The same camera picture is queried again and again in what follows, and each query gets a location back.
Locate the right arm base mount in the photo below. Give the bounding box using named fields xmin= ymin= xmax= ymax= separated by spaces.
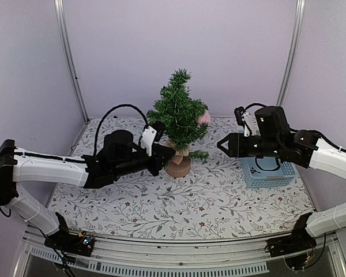
xmin=264 ymin=234 xmax=317 ymax=271

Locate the light blue plastic basket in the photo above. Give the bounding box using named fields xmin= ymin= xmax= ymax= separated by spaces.
xmin=239 ymin=157 xmax=296 ymax=189

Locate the right aluminium frame post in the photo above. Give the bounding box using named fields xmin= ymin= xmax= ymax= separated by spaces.
xmin=276 ymin=0 xmax=306 ymax=106

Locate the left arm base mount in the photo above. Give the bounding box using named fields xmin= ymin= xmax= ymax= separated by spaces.
xmin=45 ymin=231 xmax=95 ymax=257

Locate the small green christmas tree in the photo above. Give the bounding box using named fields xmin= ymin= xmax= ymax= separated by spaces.
xmin=146 ymin=69 xmax=209 ymax=178

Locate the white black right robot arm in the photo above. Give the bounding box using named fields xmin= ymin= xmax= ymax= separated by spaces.
xmin=217 ymin=104 xmax=346 ymax=256

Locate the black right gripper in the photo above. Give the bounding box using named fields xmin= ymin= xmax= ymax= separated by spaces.
xmin=217 ymin=133 xmax=281 ymax=158

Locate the pink pompom ornament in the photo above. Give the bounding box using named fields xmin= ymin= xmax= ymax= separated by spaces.
xmin=197 ymin=110 xmax=210 ymax=125

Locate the floral patterned table mat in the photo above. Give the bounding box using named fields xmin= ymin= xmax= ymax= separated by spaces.
xmin=48 ymin=118 xmax=314 ymax=239

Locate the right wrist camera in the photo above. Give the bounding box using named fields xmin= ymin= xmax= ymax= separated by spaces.
xmin=234 ymin=107 xmax=260 ymax=137

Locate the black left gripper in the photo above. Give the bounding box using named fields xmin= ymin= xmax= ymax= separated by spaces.
xmin=112 ymin=145 xmax=176 ymax=179

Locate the red berry twig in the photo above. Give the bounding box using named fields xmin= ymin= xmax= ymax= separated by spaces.
xmin=250 ymin=167 xmax=260 ymax=174

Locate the aluminium front rail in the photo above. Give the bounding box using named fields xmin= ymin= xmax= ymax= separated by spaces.
xmin=12 ymin=226 xmax=346 ymax=276

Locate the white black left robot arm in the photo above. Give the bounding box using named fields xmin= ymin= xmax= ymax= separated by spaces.
xmin=0 ymin=127 xmax=175 ymax=250

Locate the aluminium frame post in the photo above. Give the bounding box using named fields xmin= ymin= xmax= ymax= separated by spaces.
xmin=54 ymin=0 xmax=89 ymax=123
xmin=276 ymin=0 xmax=306 ymax=106

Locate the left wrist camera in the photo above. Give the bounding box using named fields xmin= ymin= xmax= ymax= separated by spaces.
xmin=138 ymin=121 xmax=165 ymax=156

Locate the left aluminium frame post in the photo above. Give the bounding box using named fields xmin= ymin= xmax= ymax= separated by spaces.
xmin=54 ymin=0 xmax=89 ymax=123

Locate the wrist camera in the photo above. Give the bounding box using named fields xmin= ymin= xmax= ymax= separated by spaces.
xmin=138 ymin=121 xmax=165 ymax=156
xmin=234 ymin=107 xmax=260 ymax=137

